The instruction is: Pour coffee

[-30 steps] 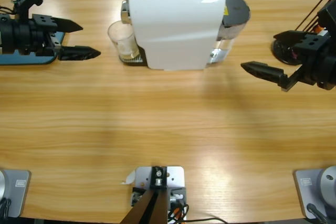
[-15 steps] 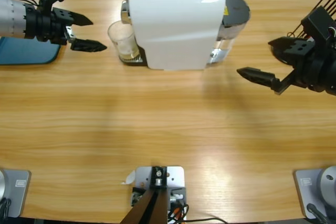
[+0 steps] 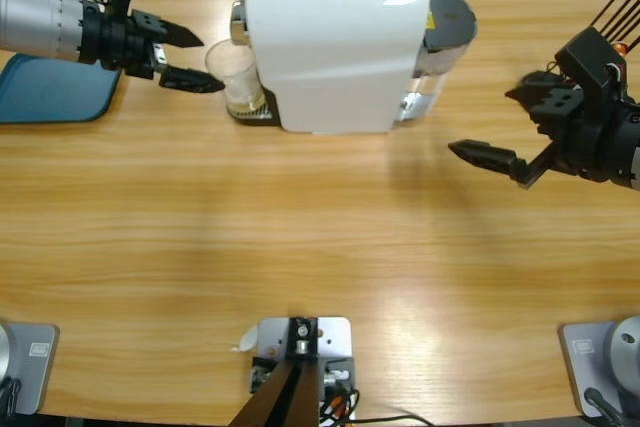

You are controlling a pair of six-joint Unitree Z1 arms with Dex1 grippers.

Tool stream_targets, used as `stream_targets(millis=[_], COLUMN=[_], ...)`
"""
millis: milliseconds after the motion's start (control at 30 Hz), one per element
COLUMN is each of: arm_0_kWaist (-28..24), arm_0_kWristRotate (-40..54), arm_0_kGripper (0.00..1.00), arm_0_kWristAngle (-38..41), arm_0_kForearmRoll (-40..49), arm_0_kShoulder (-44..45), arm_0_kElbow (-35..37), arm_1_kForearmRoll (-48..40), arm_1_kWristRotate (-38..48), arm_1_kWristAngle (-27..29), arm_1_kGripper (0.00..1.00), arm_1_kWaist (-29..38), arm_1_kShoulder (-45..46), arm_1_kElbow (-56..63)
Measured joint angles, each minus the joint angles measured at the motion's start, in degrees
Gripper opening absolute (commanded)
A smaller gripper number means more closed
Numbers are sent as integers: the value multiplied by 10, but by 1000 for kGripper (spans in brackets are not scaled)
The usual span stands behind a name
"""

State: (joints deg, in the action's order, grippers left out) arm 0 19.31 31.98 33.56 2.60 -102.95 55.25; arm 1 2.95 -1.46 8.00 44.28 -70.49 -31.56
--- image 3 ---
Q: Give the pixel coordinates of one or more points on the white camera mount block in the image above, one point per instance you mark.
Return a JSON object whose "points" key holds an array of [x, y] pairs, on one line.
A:
{"points": [[332, 332]]}

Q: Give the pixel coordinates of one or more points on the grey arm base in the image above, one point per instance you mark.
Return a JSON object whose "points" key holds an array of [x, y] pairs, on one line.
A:
{"points": [[625, 347], [35, 372]]}

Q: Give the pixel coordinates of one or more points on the dark camera post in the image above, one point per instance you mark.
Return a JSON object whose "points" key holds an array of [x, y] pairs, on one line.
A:
{"points": [[285, 397]]}

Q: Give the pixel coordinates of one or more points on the black capsule holder with rods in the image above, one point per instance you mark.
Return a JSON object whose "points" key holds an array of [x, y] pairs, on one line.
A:
{"points": [[610, 4]]}

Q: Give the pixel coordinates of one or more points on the white capsule coffee machine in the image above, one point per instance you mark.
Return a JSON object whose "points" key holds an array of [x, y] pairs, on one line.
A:
{"points": [[330, 57]]}

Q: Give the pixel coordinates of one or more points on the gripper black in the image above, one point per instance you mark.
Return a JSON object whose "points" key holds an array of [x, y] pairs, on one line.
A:
{"points": [[595, 142], [115, 44]]}

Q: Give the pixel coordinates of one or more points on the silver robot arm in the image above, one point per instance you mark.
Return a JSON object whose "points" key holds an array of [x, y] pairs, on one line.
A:
{"points": [[35, 17], [637, 162]]}

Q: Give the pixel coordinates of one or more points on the clear drinking glass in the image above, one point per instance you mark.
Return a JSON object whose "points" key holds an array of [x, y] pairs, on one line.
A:
{"points": [[235, 72]]}

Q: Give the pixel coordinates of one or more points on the white paper tag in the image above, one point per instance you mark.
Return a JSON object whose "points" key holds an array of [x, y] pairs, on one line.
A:
{"points": [[247, 339]]}

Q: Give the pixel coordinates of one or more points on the orange coffee capsule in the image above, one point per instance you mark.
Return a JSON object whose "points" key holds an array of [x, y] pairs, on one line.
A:
{"points": [[621, 49]]}

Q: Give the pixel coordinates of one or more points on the teal plastic tray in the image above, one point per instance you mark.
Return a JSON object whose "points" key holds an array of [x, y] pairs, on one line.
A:
{"points": [[50, 97]]}

